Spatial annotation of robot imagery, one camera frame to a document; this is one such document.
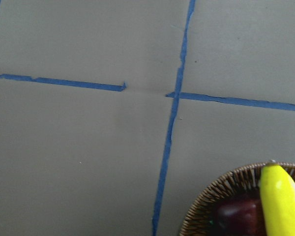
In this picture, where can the dark purple plum fruit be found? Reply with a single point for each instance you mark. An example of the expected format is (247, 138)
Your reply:
(239, 217)

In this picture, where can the brown wicker basket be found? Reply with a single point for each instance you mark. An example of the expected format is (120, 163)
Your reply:
(240, 182)

